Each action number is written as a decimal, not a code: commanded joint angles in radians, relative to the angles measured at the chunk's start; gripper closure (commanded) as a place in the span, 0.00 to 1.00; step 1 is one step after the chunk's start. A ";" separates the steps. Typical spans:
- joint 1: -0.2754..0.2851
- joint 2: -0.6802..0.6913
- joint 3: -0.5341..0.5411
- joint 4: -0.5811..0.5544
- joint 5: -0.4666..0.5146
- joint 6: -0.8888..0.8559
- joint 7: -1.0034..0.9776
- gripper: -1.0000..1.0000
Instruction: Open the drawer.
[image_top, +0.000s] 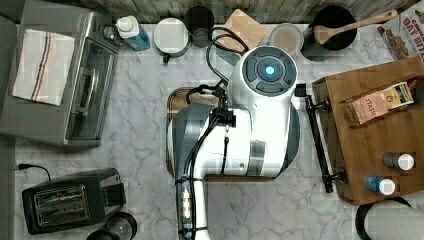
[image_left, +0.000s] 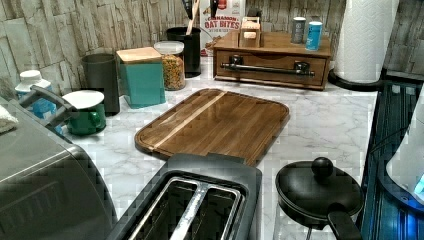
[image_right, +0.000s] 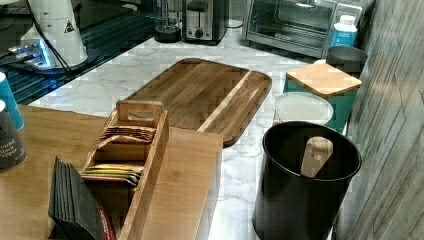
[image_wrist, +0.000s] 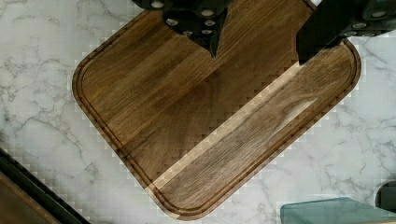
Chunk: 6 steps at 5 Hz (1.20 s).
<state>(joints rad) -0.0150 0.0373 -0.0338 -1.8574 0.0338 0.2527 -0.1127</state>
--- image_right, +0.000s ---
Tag teal canister with wooden lid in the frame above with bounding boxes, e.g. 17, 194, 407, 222
284, 63, 362, 133

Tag dark wooden cutting board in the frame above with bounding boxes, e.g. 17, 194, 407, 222
128, 58, 272, 147

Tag yellow tea bags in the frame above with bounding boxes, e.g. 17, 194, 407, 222
79, 164, 144, 186

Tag brown tea bags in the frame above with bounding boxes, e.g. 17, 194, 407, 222
100, 126, 156, 143

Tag teal cylindrical can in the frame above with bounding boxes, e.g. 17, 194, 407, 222
0, 72, 24, 130

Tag glass blender base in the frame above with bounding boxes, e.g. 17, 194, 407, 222
154, 0, 181, 43

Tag silver black toaster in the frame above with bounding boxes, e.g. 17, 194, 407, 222
182, 0, 229, 45

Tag dark grey round tin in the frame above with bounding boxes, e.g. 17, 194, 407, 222
326, 46, 368, 74

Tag wooden tea bag organizer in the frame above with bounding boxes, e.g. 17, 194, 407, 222
82, 100, 169, 240

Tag white bottle blue label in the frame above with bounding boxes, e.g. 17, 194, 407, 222
330, 15, 357, 47

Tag light wooden cabinet top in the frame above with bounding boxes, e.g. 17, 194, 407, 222
0, 106, 222, 240

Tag silver toaster oven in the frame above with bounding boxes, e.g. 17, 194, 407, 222
242, 0, 365, 58

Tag black pepper can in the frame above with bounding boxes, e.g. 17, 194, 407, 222
0, 100, 27, 171

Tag wooden utensil handle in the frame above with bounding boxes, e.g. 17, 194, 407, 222
301, 136, 333, 178

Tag black utensil canister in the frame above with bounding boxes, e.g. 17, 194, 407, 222
252, 121, 362, 240

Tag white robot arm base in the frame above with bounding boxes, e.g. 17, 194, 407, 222
21, 0, 97, 72

